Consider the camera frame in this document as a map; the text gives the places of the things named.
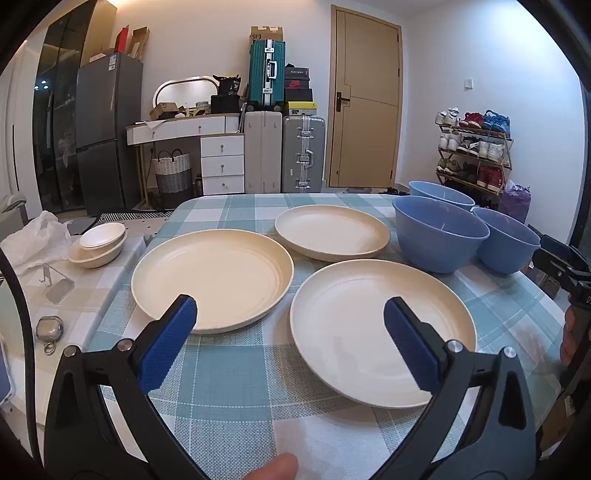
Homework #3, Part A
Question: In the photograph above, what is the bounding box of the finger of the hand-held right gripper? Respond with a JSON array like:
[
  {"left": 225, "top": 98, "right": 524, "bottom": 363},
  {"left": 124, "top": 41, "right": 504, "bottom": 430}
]
[
  {"left": 539, "top": 234, "right": 591, "bottom": 271},
  {"left": 530, "top": 249, "right": 578, "bottom": 292}
]

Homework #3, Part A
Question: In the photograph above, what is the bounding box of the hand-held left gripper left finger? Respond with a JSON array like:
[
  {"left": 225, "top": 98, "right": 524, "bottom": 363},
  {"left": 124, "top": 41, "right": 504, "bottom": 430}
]
[{"left": 44, "top": 294, "right": 206, "bottom": 480}]

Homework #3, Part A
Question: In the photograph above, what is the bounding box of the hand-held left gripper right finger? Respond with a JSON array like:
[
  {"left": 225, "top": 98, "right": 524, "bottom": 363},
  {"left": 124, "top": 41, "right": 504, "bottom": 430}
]
[{"left": 369, "top": 296, "right": 539, "bottom": 480}]

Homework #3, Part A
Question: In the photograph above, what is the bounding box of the large off-white plate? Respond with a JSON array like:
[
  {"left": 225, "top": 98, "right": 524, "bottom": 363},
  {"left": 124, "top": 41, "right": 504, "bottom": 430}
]
[{"left": 290, "top": 259, "right": 477, "bottom": 409}]

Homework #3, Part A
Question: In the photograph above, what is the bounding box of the large cream plate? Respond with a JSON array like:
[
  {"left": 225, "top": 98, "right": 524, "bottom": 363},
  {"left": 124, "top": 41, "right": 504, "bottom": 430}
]
[{"left": 131, "top": 229, "right": 295, "bottom": 334}]

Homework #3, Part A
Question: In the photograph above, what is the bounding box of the large blue bowl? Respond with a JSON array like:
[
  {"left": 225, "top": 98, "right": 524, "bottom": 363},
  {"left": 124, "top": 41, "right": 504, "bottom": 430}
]
[{"left": 392, "top": 196, "right": 491, "bottom": 276}]

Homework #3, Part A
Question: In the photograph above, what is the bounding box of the small cream plate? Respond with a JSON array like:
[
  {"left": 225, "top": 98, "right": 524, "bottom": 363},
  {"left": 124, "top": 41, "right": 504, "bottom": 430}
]
[{"left": 274, "top": 205, "right": 392, "bottom": 262}]

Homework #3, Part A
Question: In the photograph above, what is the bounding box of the person's right hand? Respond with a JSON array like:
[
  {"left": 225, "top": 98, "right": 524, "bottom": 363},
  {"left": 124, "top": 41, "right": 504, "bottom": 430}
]
[{"left": 560, "top": 305, "right": 586, "bottom": 367}]

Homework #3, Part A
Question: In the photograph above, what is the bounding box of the person's left hand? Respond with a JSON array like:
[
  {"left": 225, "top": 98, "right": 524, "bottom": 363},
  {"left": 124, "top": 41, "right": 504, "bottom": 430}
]
[{"left": 240, "top": 452, "right": 299, "bottom": 480}]

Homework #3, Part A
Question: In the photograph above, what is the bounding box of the purple bag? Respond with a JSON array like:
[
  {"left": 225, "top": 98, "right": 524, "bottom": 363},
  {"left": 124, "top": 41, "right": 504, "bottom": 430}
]
[{"left": 501, "top": 184, "right": 532, "bottom": 225}]

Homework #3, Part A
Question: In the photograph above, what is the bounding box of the teal checked tablecloth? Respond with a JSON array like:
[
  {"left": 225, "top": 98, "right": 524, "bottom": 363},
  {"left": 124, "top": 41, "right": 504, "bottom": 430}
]
[{"left": 87, "top": 191, "right": 568, "bottom": 480}]

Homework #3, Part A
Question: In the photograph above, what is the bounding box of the pale checked cloth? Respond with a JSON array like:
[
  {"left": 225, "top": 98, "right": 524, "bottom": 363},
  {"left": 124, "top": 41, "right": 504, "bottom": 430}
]
[{"left": 0, "top": 225, "right": 149, "bottom": 416}]

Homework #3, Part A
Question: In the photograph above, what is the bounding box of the beige shallow bowl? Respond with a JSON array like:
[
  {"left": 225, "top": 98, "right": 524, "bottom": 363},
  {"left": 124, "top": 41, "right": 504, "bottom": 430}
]
[{"left": 68, "top": 235, "right": 128, "bottom": 270}]

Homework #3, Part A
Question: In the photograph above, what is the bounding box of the clear earbuds case with keyring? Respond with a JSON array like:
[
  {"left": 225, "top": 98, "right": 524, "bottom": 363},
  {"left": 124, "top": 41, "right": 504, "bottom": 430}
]
[{"left": 36, "top": 315, "right": 64, "bottom": 356}]

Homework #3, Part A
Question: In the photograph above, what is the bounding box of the clear acrylic stand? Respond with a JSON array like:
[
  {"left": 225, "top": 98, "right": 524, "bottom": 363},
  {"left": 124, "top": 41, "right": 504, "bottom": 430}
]
[{"left": 39, "top": 265, "right": 75, "bottom": 304}]

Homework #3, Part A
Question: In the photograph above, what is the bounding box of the small white bowl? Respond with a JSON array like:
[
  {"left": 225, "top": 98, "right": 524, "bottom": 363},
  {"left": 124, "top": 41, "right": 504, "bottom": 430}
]
[{"left": 79, "top": 223, "right": 127, "bottom": 250}]

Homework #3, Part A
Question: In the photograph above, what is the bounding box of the shoe rack with shoes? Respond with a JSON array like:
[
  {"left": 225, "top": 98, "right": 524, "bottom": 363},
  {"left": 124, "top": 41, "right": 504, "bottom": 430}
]
[{"left": 435, "top": 107, "right": 513, "bottom": 197}]

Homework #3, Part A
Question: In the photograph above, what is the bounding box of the striped rug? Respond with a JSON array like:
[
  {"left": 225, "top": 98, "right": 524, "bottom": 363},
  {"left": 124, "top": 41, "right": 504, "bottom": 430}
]
[{"left": 94, "top": 209, "right": 175, "bottom": 223}]

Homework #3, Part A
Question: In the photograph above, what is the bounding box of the wooden shoe rack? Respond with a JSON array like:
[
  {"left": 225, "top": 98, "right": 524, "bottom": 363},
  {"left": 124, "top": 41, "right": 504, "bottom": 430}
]
[{"left": 435, "top": 110, "right": 515, "bottom": 204}]

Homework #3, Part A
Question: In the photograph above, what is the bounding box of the woven laundry basket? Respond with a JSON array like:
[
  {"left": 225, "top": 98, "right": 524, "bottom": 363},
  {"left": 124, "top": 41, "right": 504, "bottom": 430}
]
[{"left": 154, "top": 150, "right": 192, "bottom": 209}]

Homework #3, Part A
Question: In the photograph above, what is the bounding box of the pale blue phone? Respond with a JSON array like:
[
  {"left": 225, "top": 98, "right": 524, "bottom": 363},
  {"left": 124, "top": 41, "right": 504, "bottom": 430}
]
[{"left": 0, "top": 342, "right": 16, "bottom": 403}]

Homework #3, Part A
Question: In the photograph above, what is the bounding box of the white plastic bag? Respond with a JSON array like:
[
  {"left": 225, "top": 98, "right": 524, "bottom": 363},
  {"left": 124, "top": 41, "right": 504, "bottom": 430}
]
[{"left": 0, "top": 211, "right": 73, "bottom": 274}]

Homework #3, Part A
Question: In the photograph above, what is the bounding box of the white dressing table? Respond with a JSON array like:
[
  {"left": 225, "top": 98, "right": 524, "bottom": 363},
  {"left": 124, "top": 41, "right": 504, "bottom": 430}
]
[{"left": 126, "top": 113, "right": 246, "bottom": 198}]

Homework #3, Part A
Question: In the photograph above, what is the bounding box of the beige suitcase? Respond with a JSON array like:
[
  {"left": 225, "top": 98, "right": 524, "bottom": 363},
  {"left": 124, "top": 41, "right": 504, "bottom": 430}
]
[{"left": 243, "top": 111, "right": 283, "bottom": 195}]

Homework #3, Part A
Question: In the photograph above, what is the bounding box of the grey refrigerator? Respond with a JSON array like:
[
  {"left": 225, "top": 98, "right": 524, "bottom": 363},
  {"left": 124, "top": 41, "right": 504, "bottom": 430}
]
[{"left": 76, "top": 52, "right": 144, "bottom": 216}]

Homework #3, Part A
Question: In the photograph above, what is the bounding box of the silver suitcase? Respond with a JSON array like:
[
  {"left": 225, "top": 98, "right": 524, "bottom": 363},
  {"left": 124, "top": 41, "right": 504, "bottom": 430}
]
[{"left": 281, "top": 115, "right": 327, "bottom": 194}]

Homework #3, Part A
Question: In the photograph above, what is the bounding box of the small cardboard box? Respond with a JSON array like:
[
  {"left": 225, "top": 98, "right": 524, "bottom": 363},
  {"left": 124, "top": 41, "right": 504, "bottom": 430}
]
[{"left": 148, "top": 102, "right": 179, "bottom": 122}]

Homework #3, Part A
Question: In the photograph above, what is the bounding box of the wooden door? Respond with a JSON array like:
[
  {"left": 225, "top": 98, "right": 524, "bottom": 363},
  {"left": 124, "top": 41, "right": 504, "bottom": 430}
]
[{"left": 325, "top": 5, "right": 403, "bottom": 189}]

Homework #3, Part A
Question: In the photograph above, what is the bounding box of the oval mirror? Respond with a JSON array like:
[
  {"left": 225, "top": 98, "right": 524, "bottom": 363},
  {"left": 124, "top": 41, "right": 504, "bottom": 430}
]
[{"left": 153, "top": 75, "right": 221, "bottom": 117}]

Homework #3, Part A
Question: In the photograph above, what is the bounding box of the dark glass cabinet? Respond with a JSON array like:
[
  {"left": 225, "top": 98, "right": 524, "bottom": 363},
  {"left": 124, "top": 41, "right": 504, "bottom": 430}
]
[{"left": 34, "top": 0, "right": 99, "bottom": 214}]

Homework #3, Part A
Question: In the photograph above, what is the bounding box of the black paper bag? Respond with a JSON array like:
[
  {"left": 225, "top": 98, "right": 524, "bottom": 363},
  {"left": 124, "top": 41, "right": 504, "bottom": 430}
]
[{"left": 217, "top": 75, "right": 243, "bottom": 98}]

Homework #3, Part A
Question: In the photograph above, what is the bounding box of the teal suitcase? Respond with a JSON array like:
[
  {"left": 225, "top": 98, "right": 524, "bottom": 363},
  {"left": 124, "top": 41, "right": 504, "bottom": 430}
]
[{"left": 249, "top": 40, "right": 286, "bottom": 112}]

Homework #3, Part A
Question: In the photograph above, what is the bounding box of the tall cardboard box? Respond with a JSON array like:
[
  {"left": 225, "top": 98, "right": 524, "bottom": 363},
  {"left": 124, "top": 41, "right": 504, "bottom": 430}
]
[{"left": 131, "top": 26, "right": 151, "bottom": 59}]

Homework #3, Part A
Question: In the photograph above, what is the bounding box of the black cable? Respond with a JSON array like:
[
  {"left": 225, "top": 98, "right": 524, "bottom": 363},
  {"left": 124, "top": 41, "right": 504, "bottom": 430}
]
[{"left": 0, "top": 252, "right": 52, "bottom": 480}]

